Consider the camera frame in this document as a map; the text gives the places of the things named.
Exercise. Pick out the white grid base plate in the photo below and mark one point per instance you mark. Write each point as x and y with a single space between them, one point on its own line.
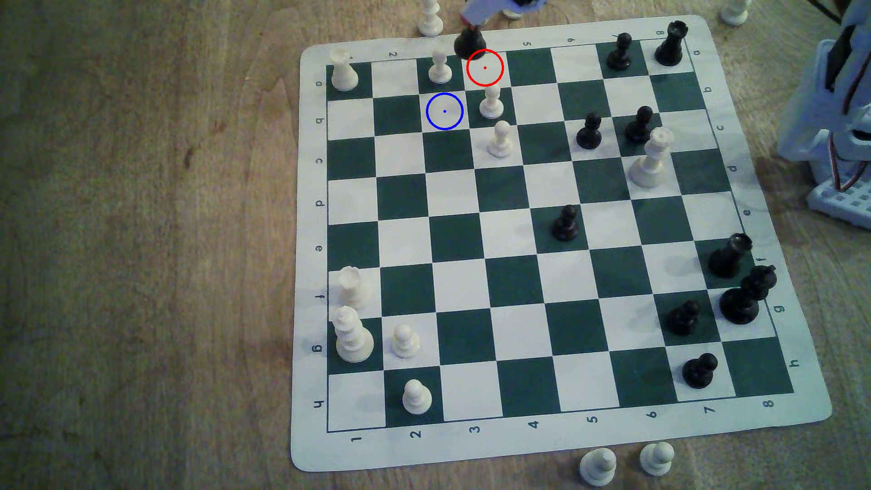
840 203

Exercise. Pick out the black chess pawn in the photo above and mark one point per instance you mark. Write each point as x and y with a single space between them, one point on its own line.
682 321
699 374
639 129
589 136
619 56
565 228

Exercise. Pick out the white chess king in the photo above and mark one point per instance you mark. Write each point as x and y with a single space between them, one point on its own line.
353 340

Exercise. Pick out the white chess pawn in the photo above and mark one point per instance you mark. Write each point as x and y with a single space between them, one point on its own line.
598 468
491 105
735 12
416 400
657 461
406 344
501 143
439 69

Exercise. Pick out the white chess rook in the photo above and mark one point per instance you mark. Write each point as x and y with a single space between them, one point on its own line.
344 73
354 291

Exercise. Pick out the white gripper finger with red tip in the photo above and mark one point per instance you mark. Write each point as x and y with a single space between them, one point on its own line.
527 5
484 11

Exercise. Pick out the white chess piece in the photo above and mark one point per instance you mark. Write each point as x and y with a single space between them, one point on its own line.
430 20

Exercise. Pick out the black chess queen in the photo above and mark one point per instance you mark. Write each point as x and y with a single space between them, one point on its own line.
469 44

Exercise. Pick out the black chess rook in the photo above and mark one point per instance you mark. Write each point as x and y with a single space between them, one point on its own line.
670 49

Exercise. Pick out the green and white chess mat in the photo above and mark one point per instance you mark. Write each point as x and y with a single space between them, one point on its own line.
476 272

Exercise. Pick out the black chess king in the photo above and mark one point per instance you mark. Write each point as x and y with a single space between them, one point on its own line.
740 305

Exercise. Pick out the white chess bishop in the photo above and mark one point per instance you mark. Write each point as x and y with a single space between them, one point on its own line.
648 169

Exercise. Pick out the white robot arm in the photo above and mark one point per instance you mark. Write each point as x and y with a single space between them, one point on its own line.
810 102

